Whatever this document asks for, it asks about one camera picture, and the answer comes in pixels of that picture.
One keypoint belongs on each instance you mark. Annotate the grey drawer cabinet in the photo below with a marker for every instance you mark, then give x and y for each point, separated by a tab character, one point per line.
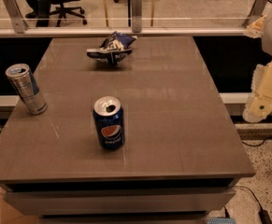
121	206

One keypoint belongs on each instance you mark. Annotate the blue chip bag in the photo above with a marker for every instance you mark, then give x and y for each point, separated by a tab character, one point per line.
113	49

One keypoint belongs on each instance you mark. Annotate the silver energy drink can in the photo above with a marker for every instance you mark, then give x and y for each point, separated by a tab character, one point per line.
24	83

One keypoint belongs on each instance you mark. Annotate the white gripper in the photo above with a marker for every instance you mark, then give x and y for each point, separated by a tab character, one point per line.
259	102

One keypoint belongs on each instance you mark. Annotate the blue pepsi can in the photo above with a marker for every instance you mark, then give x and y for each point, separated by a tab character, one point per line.
109	122

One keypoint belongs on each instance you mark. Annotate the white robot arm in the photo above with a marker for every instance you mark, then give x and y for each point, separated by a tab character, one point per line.
266	41

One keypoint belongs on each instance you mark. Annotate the glass railing with metal posts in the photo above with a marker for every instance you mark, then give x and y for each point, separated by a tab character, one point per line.
140	17

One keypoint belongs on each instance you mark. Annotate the blue box on floor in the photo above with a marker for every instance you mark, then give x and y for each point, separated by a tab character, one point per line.
221	220

